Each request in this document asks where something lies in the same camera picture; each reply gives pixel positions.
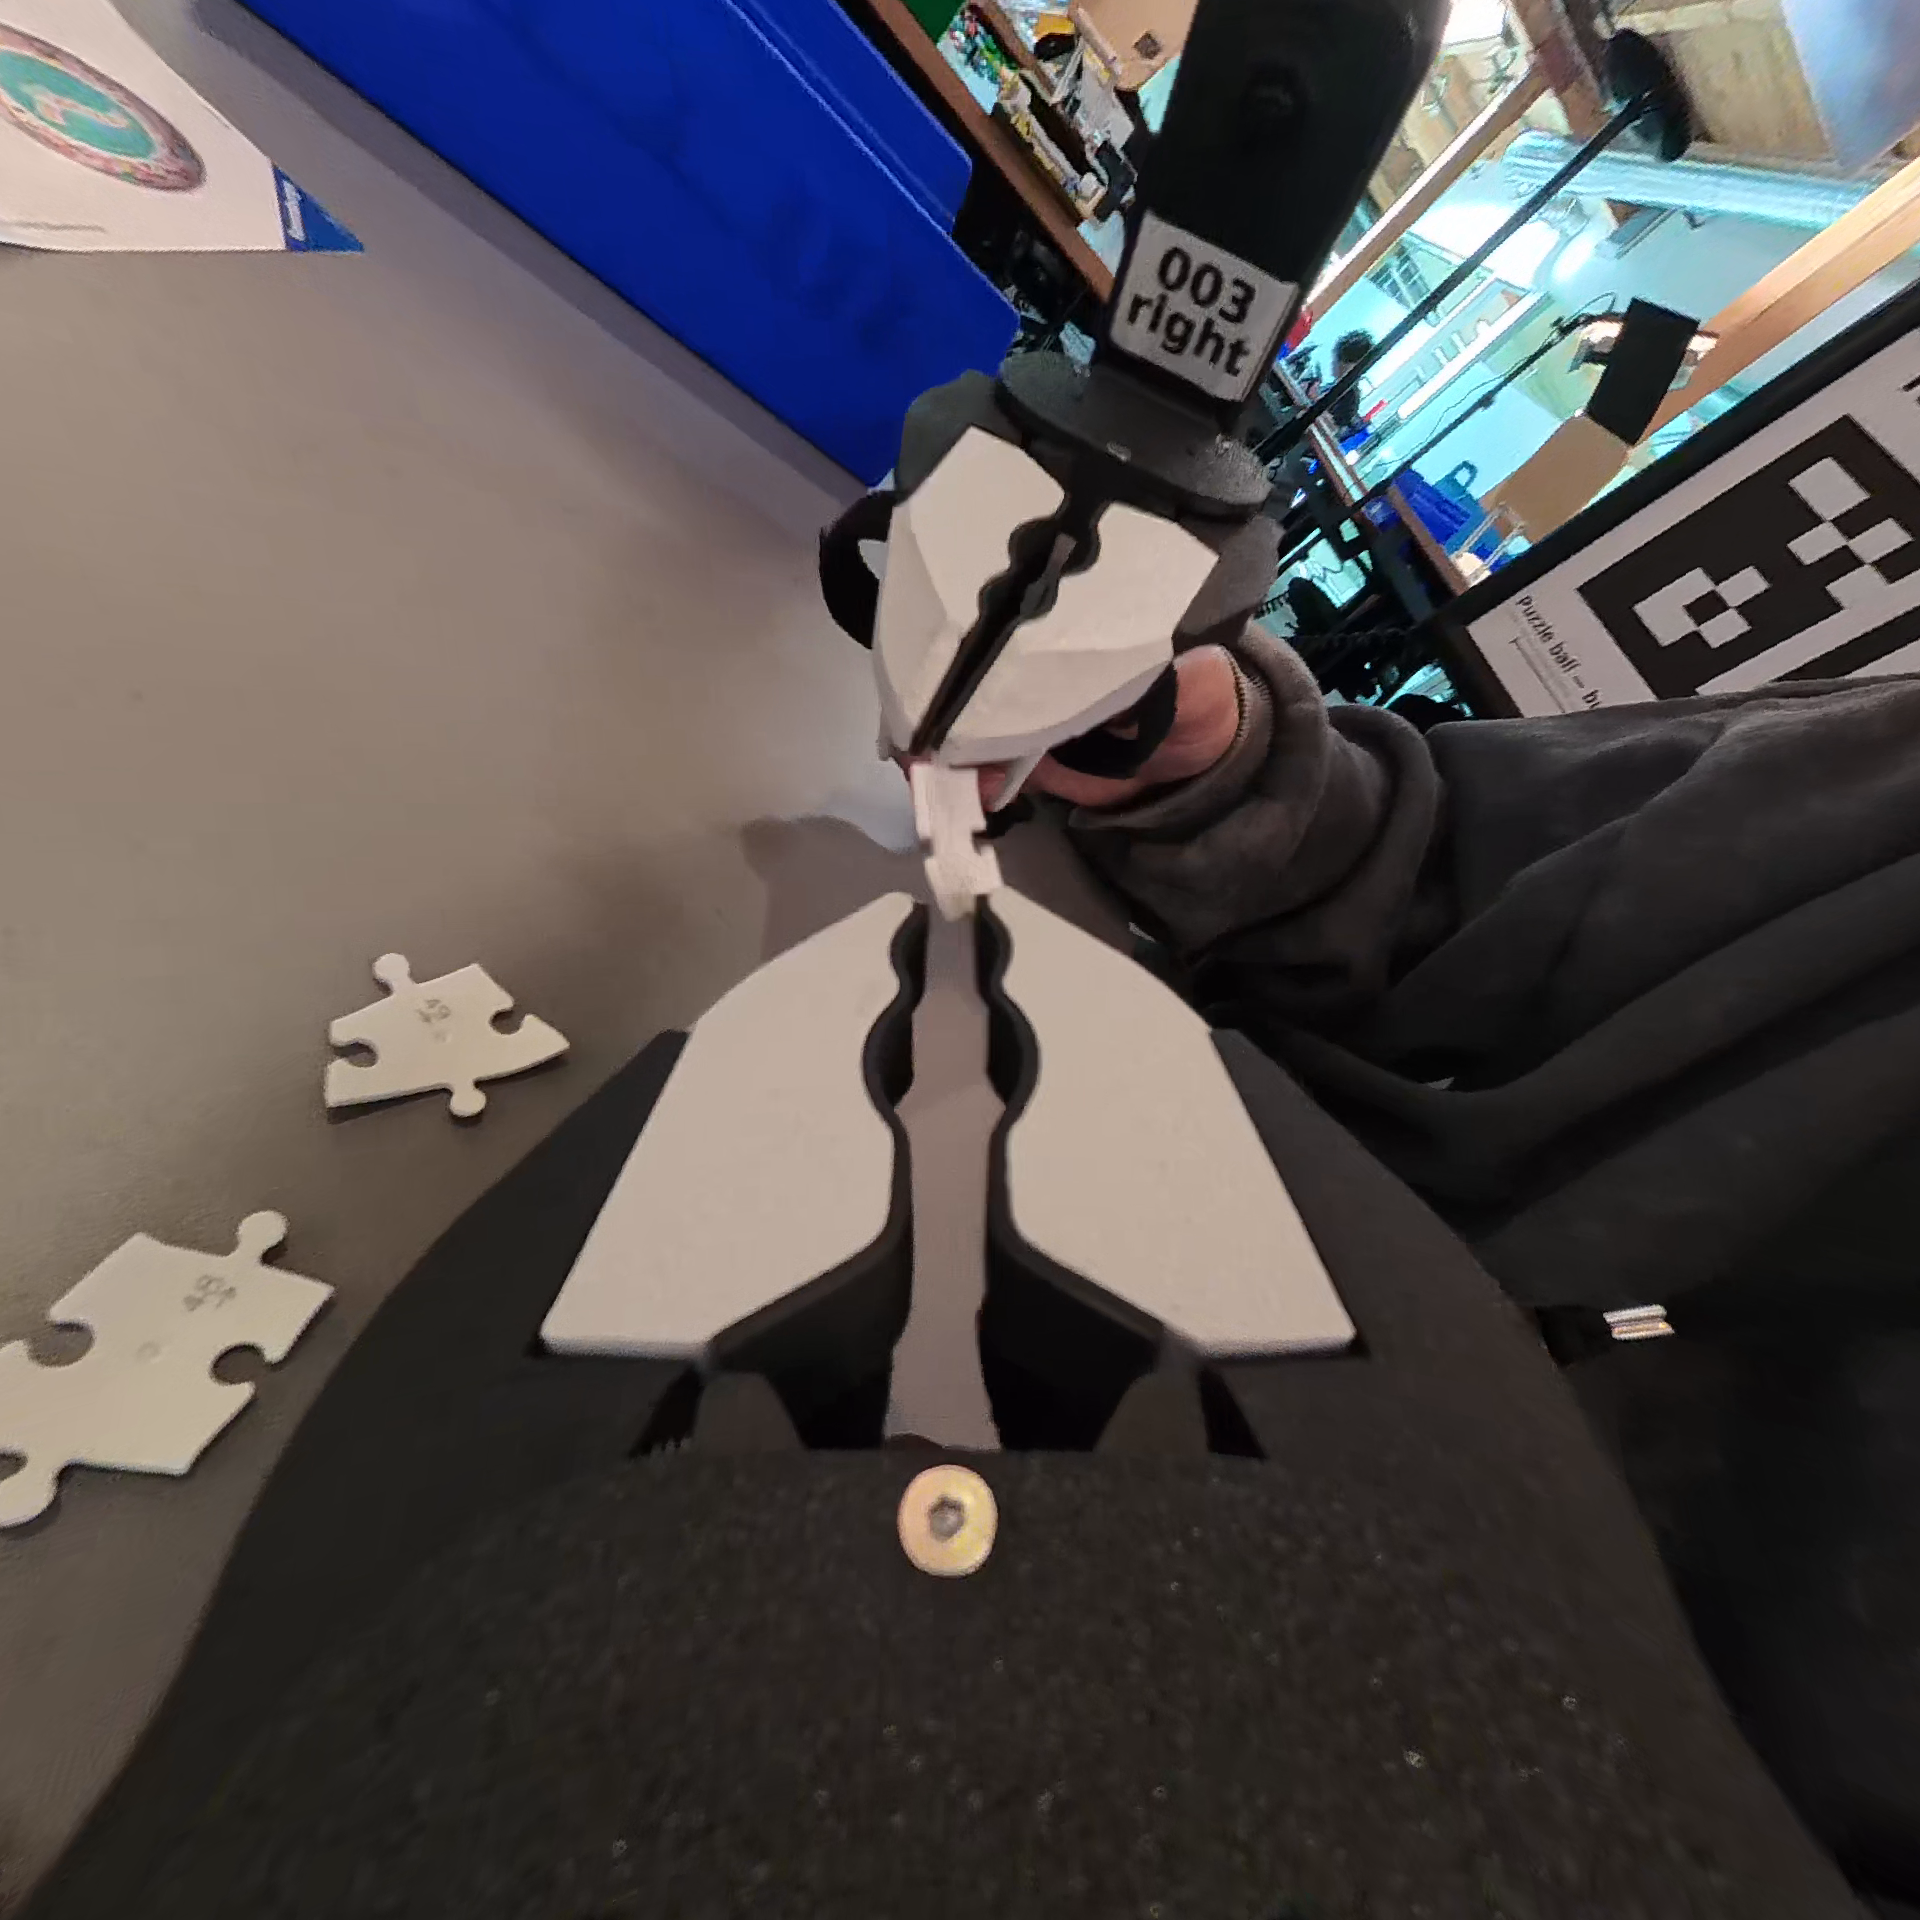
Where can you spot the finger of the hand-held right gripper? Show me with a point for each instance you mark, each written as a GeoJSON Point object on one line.
{"type": "Point", "coordinates": [955, 523]}
{"type": "Point", "coordinates": [1119, 616]}

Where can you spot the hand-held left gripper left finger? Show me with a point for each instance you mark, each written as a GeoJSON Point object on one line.
{"type": "Point", "coordinates": [735, 1184]}

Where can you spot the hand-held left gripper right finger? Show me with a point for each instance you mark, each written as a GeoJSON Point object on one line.
{"type": "Point", "coordinates": [1171, 1201]}

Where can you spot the white puzzle piece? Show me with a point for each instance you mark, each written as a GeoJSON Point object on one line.
{"type": "Point", "coordinates": [149, 1349]}
{"type": "Point", "coordinates": [435, 1043]}
{"type": "Point", "coordinates": [955, 840]}

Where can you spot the person's right forearm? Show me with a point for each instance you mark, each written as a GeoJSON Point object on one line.
{"type": "Point", "coordinates": [1349, 840]}

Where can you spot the puzzle instruction leaflet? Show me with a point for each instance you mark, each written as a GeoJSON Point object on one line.
{"type": "Point", "coordinates": [226, 75]}

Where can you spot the person's right hand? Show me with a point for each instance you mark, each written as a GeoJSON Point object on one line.
{"type": "Point", "coordinates": [1200, 721]}

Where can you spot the cluttered wooden workbench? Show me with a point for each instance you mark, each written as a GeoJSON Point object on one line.
{"type": "Point", "coordinates": [1051, 105]}

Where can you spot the black light stand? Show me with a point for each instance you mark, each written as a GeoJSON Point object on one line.
{"type": "Point", "coordinates": [1651, 90]}

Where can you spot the black monitor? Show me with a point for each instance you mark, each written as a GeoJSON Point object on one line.
{"type": "Point", "coordinates": [1643, 369]}

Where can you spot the blue plastic bin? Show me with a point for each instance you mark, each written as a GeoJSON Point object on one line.
{"type": "Point", "coordinates": [675, 180]}

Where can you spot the sign board with square marker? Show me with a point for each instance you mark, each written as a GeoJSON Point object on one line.
{"type": "Point", "coordinates": [1576, 652]}

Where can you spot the silver air duct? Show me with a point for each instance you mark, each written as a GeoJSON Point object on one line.
{"type": "Point", "coordinates": [1560, 158]}

